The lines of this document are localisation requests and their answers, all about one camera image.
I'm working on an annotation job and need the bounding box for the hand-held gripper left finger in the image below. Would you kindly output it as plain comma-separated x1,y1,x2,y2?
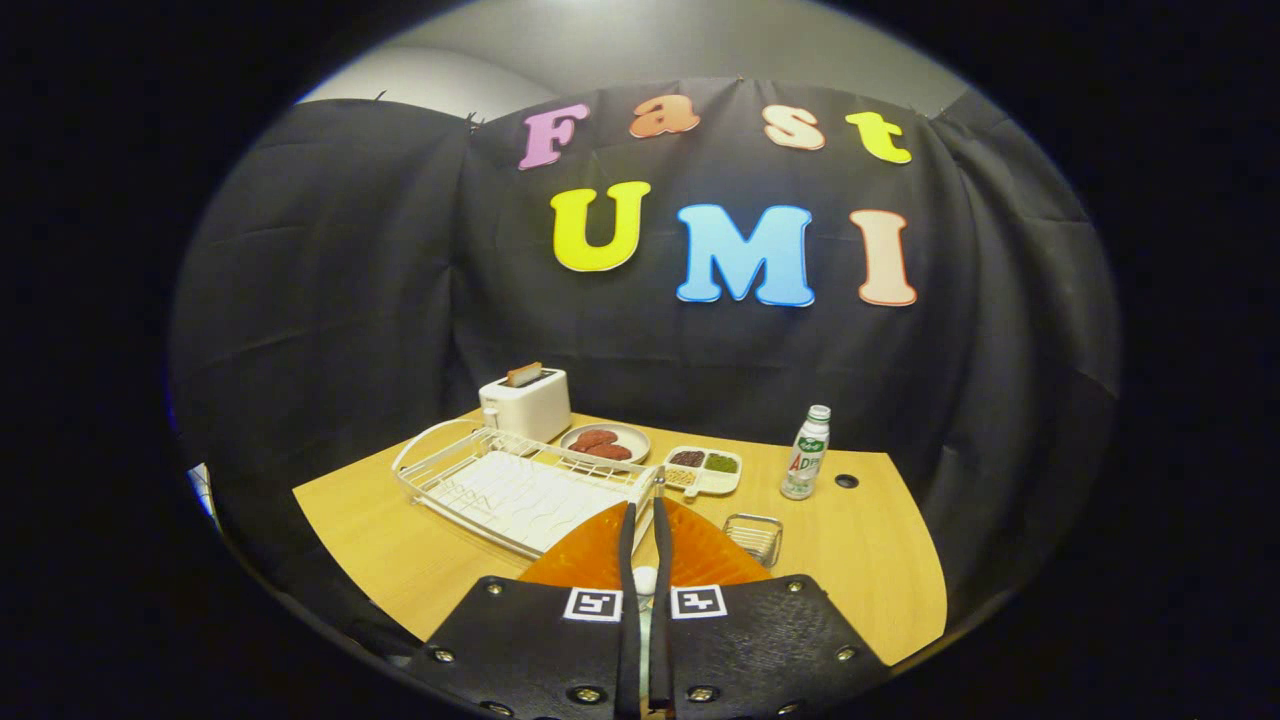
410,500,641,720

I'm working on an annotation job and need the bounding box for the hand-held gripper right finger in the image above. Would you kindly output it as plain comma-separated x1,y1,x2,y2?
650,497,891,716

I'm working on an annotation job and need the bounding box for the metal wire basket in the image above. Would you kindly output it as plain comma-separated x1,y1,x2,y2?
722,514,784,569

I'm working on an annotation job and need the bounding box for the spoon with checkered handle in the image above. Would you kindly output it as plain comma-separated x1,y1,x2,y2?
632,566,659,701

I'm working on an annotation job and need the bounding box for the white wire dish rack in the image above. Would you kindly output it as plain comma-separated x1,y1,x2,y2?
391,419,666,559

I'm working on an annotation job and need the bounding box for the beige round plate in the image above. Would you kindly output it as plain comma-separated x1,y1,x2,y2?
559,422,652,466

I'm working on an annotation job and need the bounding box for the white divided tray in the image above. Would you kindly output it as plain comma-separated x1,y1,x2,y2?
661,446,743,501

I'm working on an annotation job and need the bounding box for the white green label bottle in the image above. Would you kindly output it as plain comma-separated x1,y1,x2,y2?
780,405,832,501

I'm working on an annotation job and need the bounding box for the white toaster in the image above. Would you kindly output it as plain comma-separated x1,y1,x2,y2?
479,368,572,444

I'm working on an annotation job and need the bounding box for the black backdrop cloth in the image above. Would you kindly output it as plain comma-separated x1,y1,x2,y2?
168,78,1121,641

